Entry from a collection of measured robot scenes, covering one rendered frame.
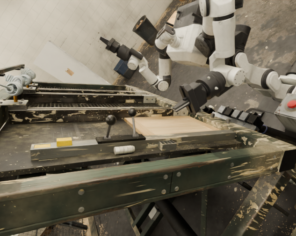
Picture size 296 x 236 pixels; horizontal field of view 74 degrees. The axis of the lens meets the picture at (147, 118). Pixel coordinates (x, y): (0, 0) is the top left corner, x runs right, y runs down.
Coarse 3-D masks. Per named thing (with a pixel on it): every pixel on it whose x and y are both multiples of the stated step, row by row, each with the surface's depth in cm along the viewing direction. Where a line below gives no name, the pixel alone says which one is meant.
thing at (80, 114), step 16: (16, 80) 98; (16, 96) 97; (16, 112) 97; (32, 112) 100; (48, 112) 103; (64, 112) 106; (80, 112) 110; (96, 112) 114; (112, 112) 118; (144, 112) 127; (160, 112) 132; (176, 112) 137
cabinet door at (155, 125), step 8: (128, 120) 116; (136, 120) 118; (144, 120) 120; (152, 120) 122; (160, 120) 124; (168, 120) 125; (176, 120) 127; (184, 120) 129; (192, 120) 130; (136, 128) 104; (144, 128) 104; (152, 128) 106; (160, 128) 108; (168, 128) 109; (176, 128) 110; (184, 128) 112; (192, 128) 113; (200, 128) 115; (208, 128) 116; (216, 128) 116
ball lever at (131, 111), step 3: (132, 108) 84; (129, 111) 84; (132, 111) 83; (135, 111) 84; (129, 114) 84; (132, 114) 83; (135, 114) 84; (132, 117) 84; (132, 120) 84; (132, 123) 84; (135, 129) 83; (135, 132) 83; (132, 135) 82; (135, 135) 82; (138, 135) 82
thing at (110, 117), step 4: (108, 116) 70; (112, 116) 70; (108, 120) 69; (112, 120) 69; (108, 124) 70; (112, 124) 70; (108, 128) 73; (108, 132) 74; (104, 136) 77; (108, 136) 77
